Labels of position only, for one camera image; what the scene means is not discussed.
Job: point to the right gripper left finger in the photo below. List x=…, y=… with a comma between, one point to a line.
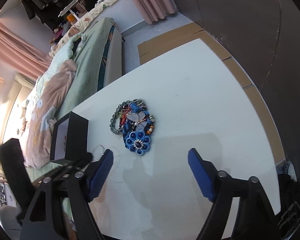
x=97, y=172

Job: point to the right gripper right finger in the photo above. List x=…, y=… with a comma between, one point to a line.
x=255, y=217

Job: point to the black jewelry box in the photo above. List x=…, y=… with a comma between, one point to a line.
x=69, y=138

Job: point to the peach plush blanket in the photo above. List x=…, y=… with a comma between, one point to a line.
x=38, y=146

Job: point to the blue flower knot ornament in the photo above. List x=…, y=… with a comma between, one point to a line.
x=137, y=127

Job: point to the pink curtain by window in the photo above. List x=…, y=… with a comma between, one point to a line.
x=22, y=56

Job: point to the white side table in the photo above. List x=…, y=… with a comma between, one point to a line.
x=197, y=103

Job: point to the green bed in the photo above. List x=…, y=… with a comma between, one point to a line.
x=98, y=61

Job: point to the flattened cardboard sheet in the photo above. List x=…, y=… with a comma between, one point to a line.
x=167, y=41

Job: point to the dark brown wardrobe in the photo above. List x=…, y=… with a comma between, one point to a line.
x=264, y=37

